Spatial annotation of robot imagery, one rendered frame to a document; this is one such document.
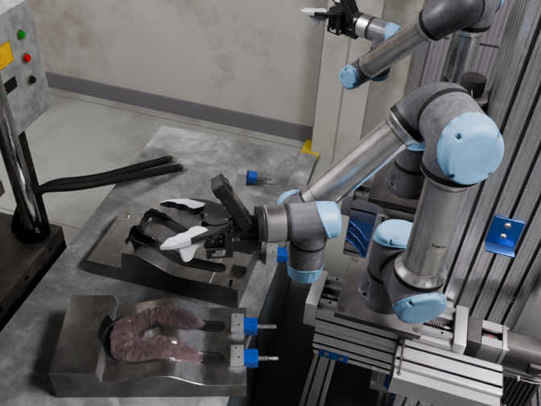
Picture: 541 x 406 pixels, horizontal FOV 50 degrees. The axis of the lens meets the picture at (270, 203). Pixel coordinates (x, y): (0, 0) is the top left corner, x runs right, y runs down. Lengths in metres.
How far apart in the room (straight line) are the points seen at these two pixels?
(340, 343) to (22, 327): 0.92
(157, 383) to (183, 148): 1.16
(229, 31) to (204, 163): 1.56
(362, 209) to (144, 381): 0.89
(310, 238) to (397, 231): 0.35
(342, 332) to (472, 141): 0.77
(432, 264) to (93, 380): 0.90
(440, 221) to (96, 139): 3.11
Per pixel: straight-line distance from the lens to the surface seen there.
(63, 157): 3.91
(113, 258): 1.92
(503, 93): 1.37
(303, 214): 1.12
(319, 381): 2.37
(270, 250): 1.92
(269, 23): 3.68
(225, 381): 1.61
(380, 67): 1.83
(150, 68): 4.16
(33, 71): 2.18
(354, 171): 1.23
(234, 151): 2.45
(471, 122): 1.07
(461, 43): 1.81
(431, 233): 1.22
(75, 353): 1.64
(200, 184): 2.27
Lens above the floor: 2.20
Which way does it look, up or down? 40 degrees down
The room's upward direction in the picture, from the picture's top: 4 degrees clockwise
